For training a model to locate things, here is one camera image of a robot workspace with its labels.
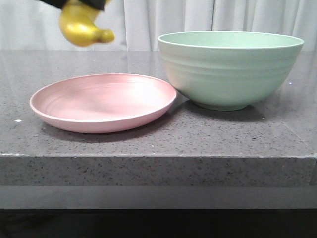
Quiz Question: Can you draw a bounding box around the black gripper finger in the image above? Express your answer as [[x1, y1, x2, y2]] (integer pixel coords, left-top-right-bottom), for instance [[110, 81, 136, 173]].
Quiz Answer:
[[86, 0, 109, 10], [40, 0, 67, 9]]

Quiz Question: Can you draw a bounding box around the yellow banana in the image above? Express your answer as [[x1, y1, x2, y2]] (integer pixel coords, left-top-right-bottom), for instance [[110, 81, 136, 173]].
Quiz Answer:
[[59, 0, 115, 47]]

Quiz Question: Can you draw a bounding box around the pink plate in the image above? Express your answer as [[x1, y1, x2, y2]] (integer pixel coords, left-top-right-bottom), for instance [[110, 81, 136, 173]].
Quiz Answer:
[[30, 73, 177, 133]]

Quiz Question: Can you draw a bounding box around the green bowl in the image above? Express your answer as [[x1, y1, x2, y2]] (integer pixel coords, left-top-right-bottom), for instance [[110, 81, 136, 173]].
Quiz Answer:
[[158, 31, 304, 111]]

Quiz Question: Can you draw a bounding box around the grey-white curtain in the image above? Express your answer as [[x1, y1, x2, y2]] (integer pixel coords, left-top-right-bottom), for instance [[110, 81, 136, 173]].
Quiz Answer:
[[0, 0, 317, 51]]

